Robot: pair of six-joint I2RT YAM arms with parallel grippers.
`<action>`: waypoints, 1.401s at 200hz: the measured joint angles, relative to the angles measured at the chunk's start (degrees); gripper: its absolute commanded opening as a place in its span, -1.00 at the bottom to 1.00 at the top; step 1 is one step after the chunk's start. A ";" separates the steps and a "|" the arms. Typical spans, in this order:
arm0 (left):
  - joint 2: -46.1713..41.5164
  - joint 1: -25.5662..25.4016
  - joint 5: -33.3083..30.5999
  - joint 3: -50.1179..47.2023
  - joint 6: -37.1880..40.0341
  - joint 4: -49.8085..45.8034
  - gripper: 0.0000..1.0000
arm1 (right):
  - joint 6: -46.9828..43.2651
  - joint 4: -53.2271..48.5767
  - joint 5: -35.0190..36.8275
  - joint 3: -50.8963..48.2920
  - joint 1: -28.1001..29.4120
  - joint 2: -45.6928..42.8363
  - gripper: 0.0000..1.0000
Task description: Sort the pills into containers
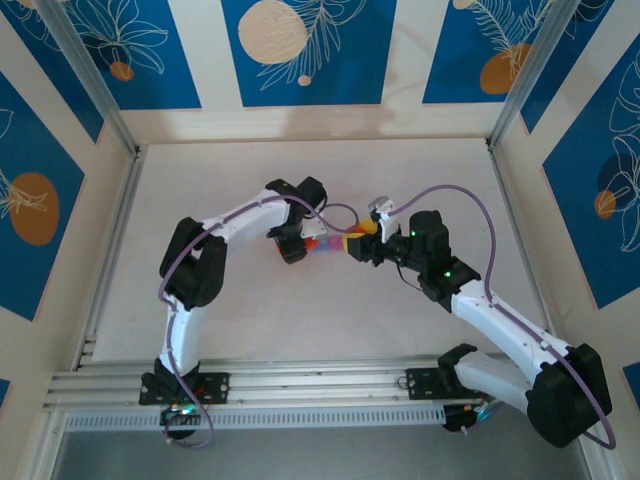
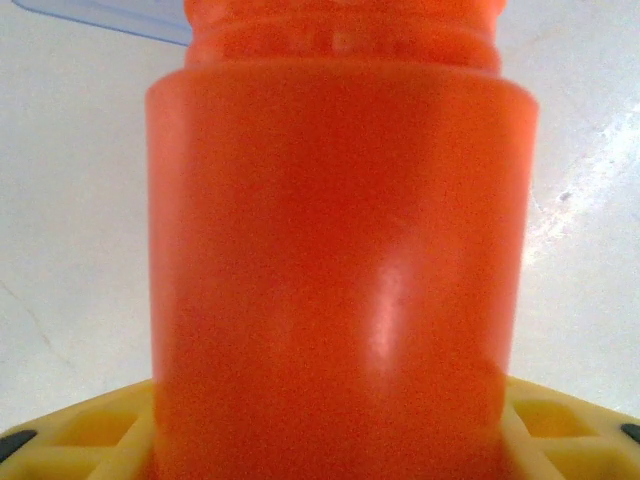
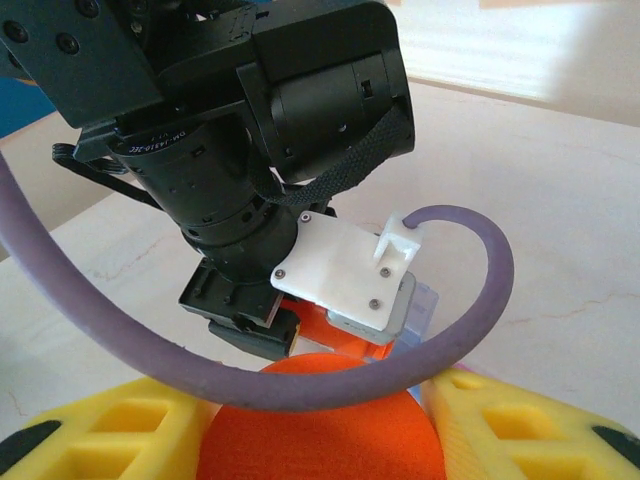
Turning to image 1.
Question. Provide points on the black controller board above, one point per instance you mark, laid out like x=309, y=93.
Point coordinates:
x=180, y=415
x=462, y=420

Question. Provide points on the aluminium profile beam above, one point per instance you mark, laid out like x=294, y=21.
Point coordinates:
x=320, y=385

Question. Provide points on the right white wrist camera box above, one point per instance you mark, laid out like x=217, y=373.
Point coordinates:
x=382, y=210

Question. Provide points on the aluminium table side rail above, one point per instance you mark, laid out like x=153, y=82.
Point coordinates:
x=502, y=175
x=114, y=240

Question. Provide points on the aluminium corner post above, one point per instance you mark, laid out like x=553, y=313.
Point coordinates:
x=93, y=75
x=528, y=75

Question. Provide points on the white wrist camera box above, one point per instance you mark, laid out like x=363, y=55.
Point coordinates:
x=382, y=210
x=315, y=229

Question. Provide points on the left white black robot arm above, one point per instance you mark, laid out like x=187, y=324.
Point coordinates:
x=182, y=340

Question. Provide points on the blue pink pill organizer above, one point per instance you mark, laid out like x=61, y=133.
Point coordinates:
x=330, y=244

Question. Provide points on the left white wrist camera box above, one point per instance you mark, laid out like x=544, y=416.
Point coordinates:
x=315, y=229

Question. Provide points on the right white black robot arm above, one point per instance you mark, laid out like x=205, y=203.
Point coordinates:
x=500, y=325

